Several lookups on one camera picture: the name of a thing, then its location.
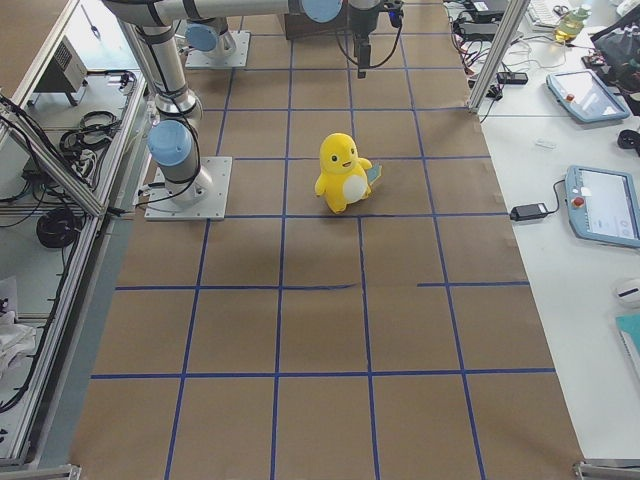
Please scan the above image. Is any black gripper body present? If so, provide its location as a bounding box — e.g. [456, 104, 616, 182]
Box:
[348, 5, 375, 50]

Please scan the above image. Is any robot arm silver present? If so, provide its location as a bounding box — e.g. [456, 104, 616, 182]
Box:
[185, 17, 236, 58]
[104, 0, 342, 220]

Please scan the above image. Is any yellow plush dinosaur toy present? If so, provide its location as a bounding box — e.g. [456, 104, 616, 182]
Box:
[314, 133, 373, 214]

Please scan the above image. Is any blue teach pendant far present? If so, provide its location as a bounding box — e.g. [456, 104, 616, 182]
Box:
[546, 70, 631, 123]

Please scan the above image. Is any blue teach pendant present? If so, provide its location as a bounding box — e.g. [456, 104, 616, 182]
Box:
[546, 70, 631, 123]
[565, 165, 639, 249]

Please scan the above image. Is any black power adapter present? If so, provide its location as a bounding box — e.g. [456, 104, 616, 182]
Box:
[509, 203, 549, 222]

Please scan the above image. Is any blue teach pendant near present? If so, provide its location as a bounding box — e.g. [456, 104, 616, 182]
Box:
[565, 165, 639, 249]

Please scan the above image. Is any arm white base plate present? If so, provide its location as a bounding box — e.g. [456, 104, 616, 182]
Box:
[185, 27, 251, 70]
[144, 156, 233, 221]

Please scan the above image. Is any aluminium frame post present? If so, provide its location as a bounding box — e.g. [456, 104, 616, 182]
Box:
[467, 0, 529, 113]

